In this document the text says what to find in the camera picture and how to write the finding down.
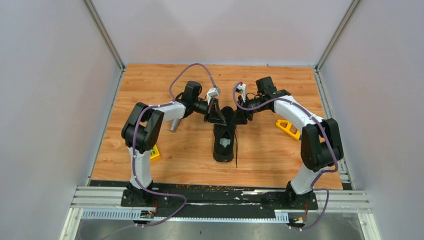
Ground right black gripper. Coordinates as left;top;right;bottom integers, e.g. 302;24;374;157
230;95;269;126

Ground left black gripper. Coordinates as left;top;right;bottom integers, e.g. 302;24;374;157
191;97;227;126

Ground black shoelace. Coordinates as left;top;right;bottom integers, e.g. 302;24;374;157
234;133;238;169

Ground black sneaker shoe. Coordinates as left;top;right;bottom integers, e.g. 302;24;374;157
213;106;236;163

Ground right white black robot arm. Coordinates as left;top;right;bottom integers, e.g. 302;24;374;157
232;76;344;209

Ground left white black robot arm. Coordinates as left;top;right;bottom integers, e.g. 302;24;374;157
121;81;227;207

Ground silver microphone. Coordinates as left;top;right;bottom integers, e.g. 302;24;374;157
169;119;181;133

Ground yellow triangular toy piece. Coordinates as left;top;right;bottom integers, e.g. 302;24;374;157
275;119;302;141

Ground colourful toy block stack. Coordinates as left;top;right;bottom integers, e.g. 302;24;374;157
150;144;162;162

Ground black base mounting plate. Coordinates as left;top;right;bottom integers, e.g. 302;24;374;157
89;180;318;219

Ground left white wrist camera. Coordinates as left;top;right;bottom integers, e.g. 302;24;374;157
206;86;221;104

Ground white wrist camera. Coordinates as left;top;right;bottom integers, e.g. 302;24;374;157
235;82;247;103
206;86;221;104

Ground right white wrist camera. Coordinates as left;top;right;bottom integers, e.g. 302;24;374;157
235;82;247;103

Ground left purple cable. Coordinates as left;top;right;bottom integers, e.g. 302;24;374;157
131;62;218;229

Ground purple cable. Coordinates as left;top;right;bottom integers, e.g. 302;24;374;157
232;81;339;232
131;62;218;229

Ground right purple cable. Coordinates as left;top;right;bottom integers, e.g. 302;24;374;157
232;81;339;232

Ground aluminium frame rail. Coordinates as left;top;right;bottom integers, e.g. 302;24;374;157
60;184;380;240

